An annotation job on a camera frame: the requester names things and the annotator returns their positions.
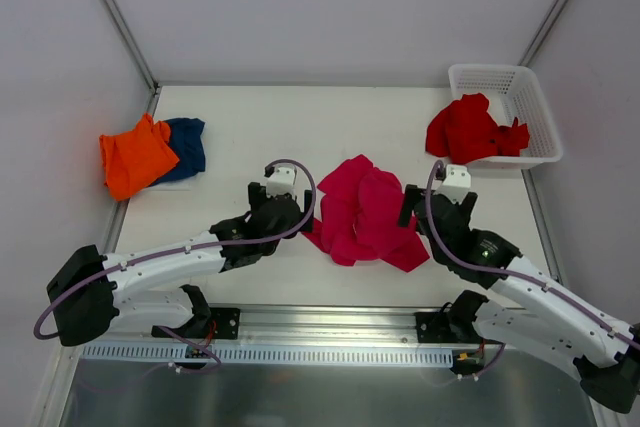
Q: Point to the white slotted cable duct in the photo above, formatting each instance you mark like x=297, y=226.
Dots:
x=270, y=354

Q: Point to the red t shirt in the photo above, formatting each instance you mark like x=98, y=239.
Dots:
x=464, y=132

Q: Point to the orange t shirt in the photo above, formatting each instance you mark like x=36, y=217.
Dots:
x=135, y=159

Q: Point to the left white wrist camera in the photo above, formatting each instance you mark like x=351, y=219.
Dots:
x=281, y=181

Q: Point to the magenta t shirt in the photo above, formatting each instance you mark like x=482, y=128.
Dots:
x=360, y=208

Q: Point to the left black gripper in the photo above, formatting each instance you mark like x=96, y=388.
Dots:
x=282, y=202

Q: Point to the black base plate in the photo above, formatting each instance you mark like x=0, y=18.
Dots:
x=445, y=327
x=210, y=323

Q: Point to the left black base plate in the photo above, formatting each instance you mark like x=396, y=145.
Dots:
x=210, y=323

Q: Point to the white plastic basket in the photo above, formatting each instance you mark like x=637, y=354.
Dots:
x=514, y=93

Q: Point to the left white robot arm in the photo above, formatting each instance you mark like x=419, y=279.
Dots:
x=95, y=293

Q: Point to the navy blue t shirt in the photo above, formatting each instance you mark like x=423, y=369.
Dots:
x=186, y=143

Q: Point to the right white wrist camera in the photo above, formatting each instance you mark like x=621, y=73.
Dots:
x=456, y=183

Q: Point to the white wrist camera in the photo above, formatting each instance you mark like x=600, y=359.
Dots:
x=456, y=183
x=281, y=181

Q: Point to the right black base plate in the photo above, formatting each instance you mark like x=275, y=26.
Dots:
x=445, y=327

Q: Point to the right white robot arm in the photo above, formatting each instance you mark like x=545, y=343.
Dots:
x=519, y=305

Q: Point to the aluminium mounting rail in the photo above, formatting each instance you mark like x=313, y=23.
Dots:
x=325, y=322

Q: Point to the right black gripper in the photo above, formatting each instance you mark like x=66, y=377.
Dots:
x=439, y=203

